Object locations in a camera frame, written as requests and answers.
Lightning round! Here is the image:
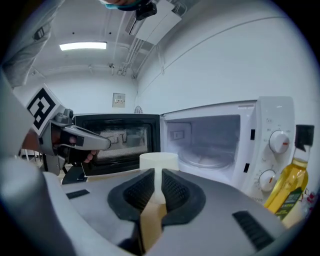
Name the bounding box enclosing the person's left hand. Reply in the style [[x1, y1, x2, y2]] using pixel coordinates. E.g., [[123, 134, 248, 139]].
[[69, 136, 98, 164]]

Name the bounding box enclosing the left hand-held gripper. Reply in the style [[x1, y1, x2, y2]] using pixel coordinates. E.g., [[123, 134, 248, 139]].
[[26, 83, 112, 176]]

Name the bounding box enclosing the oil bottle with black cap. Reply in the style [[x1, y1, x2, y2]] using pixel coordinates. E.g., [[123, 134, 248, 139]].
[[263, 124, 316, 221]]

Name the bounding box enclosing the white microwave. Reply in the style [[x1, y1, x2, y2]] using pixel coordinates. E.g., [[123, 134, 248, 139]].
[[73, 96, 296, 209]]

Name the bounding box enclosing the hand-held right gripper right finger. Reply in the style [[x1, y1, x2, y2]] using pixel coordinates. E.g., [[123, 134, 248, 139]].
[[149, 168, 291, 256]]

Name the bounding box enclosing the grey wall electrical panel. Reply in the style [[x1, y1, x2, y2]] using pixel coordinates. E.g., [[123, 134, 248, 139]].
[[111, 92, 127, 109]]

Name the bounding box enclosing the white cup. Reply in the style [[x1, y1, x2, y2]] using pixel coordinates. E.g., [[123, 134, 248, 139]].
[[138, 152, 180, 205]]

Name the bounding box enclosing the white ceiling air duct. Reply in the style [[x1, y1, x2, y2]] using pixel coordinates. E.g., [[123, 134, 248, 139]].
[[124, 0, 189, 46]]

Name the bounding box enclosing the person's grey jacket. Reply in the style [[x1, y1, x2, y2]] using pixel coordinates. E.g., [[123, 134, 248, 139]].
[[1, 0, 66, 89]]

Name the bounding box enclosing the rectangular ceiling light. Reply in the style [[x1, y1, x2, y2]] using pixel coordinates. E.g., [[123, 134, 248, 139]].
[[59, 41, 108, 52]]

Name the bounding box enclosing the blue face mask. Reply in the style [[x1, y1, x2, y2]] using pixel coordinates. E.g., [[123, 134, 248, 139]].
[[99, 0, 137, 11]]

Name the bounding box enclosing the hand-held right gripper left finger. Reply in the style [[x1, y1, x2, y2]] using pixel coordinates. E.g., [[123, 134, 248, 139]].
[[61, 167, 156, 256]]

